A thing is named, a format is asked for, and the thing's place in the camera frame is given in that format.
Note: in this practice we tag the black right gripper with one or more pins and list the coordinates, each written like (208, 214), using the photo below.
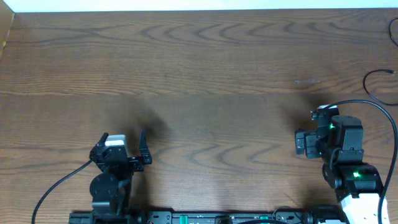
(311, 139)

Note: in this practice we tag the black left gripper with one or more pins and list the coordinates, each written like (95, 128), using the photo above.
(121, 156)

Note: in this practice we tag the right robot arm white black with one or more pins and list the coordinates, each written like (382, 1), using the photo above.
(338, 141)

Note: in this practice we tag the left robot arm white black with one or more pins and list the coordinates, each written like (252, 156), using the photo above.
(110, 190)

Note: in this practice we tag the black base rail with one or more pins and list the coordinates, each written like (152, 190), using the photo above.
(217, 217)

